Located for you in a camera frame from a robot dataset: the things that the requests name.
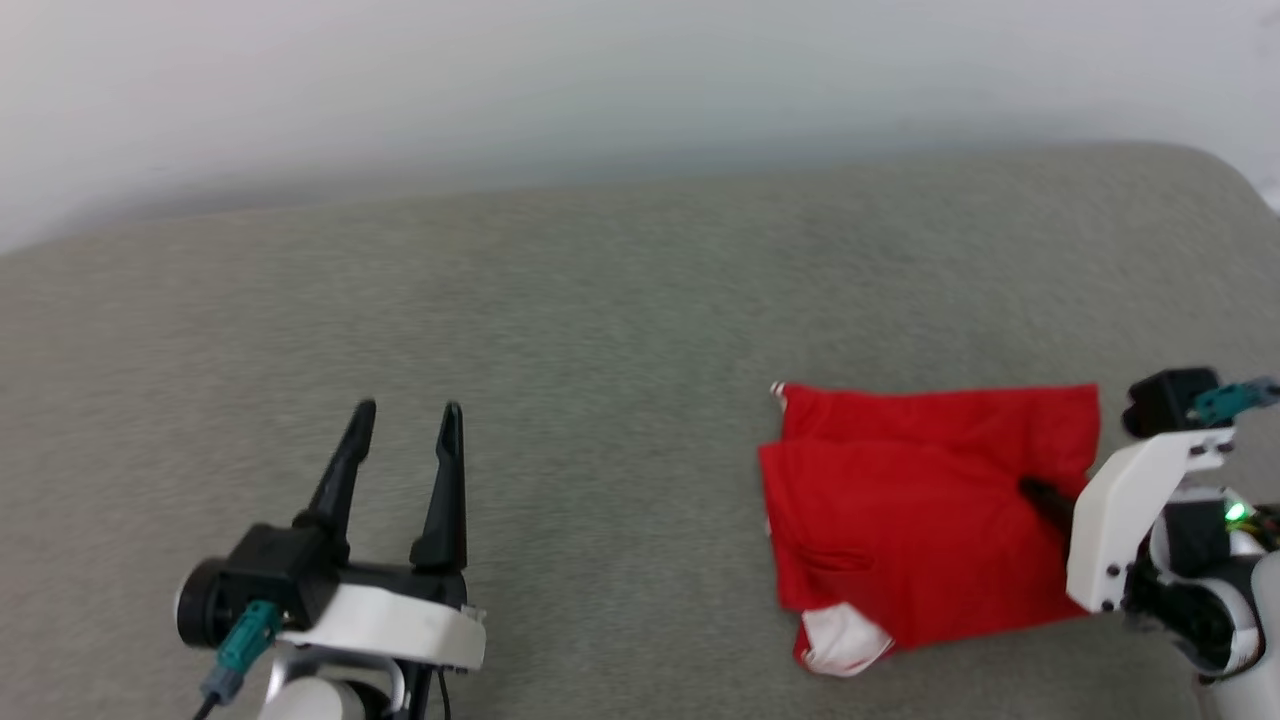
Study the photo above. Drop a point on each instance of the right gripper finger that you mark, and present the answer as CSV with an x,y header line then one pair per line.
x,y
1048,505

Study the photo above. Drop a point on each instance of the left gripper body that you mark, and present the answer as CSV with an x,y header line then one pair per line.
x,y
400,582

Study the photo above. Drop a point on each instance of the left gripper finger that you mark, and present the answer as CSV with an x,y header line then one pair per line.
x,y
445,490
340,480

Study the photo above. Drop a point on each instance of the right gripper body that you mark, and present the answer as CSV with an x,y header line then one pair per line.
x,y
1190,580

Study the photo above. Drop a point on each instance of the red and white shirt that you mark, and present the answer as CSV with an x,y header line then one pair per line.
x,y
900,510

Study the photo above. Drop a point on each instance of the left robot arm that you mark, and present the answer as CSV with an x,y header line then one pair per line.
x,y
320,695

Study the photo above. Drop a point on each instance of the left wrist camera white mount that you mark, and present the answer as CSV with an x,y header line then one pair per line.
x,y
390,625

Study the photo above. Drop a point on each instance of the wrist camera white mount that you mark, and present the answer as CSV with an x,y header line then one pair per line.
x,y
1125,510
390,625

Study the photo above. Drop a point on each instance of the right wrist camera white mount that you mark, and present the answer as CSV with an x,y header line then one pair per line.
x,y
1125,510

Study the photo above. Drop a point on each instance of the left teal camera connector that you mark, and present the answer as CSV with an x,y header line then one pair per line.
x,y
245,640

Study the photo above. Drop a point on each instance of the teal camera connector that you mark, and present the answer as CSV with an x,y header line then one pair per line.
x,y
245,640
1235,400

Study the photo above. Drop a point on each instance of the right teal camera connector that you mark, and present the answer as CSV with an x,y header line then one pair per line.
x,y
1235,400

